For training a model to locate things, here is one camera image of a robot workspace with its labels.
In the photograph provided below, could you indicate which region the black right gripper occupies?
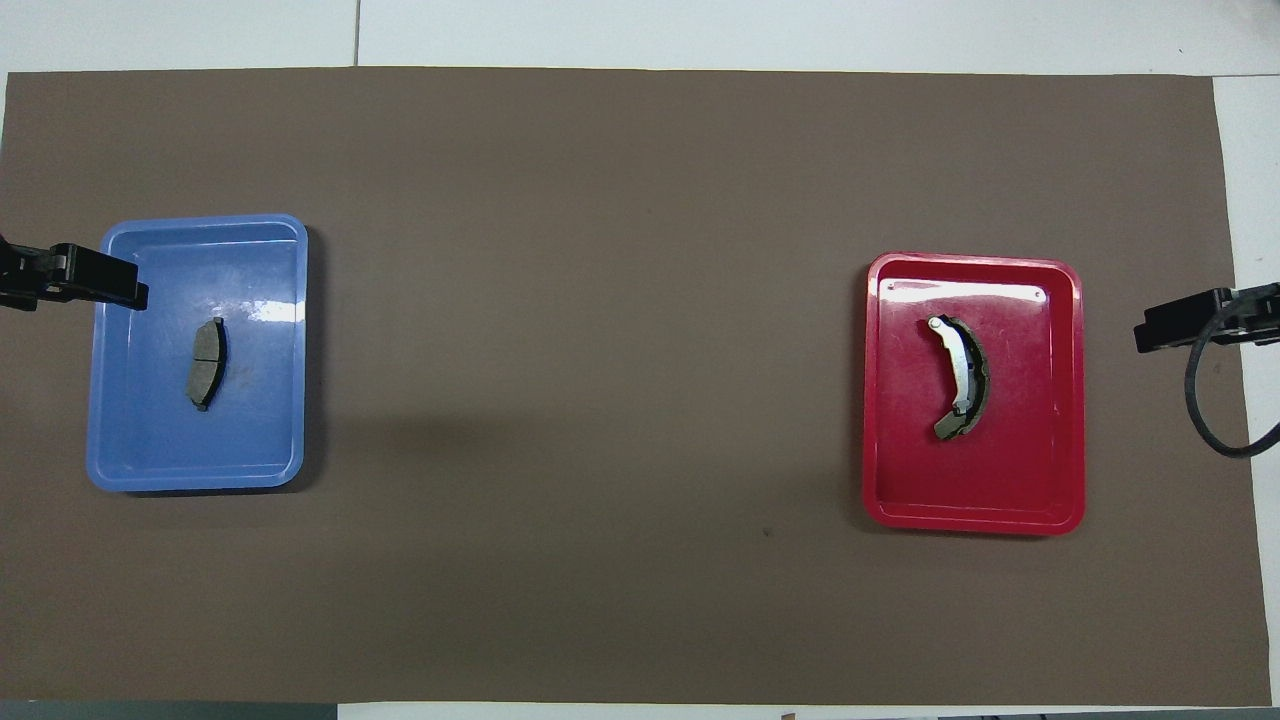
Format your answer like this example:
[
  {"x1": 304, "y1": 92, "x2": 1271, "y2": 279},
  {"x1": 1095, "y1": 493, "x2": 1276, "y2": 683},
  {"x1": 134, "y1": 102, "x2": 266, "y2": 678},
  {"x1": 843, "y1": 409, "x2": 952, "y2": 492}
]
[{"x1": 1134, "y1": 283, "x2": 1280, "y2": 354}]

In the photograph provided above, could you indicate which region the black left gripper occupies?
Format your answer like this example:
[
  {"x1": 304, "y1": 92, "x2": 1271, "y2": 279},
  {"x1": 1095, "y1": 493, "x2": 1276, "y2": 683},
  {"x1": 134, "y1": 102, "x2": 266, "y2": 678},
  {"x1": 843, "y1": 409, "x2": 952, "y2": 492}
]
[{"x1": 0, "y1": 235, "x2": 150, "y2": 311}]

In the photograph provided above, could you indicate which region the grey brake pad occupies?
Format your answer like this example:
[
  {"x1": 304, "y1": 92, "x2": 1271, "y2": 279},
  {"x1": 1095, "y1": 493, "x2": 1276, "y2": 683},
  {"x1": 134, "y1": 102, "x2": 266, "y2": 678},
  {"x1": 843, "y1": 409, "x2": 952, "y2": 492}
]
[{"x1": 183, "y1": 316, "x2": 229, "y2": 412}]

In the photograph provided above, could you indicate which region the blue plastic tray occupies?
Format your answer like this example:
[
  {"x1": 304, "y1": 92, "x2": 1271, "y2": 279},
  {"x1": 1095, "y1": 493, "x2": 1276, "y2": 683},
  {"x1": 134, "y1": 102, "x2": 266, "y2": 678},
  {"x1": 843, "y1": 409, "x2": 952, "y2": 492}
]
[{"x1": 85, "y1": 213, "x2": 309, "y2": 493}]

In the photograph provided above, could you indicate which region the red plastic tray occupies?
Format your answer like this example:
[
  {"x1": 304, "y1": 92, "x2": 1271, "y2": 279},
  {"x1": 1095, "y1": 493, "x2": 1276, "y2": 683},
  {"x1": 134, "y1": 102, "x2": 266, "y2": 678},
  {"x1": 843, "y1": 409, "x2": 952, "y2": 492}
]
[{"x1": 862, "y1": 251, "x2": 1087, "y2": 536}]

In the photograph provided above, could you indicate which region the brown table mat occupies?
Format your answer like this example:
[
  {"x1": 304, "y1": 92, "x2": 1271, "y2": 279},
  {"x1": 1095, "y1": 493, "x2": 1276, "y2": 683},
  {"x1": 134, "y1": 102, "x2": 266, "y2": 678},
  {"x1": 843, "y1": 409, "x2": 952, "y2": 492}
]
[{"x1": 0, "y1": 66, "x2": 1273, "y2": 706}]

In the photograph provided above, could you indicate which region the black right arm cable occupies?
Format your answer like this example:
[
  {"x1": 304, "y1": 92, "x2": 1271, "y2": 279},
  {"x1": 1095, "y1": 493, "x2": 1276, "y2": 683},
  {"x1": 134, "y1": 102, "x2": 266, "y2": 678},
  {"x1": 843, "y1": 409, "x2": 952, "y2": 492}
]
[{"x1": 1184, "y1": 300, "x2": 1280, "y2": 460}]

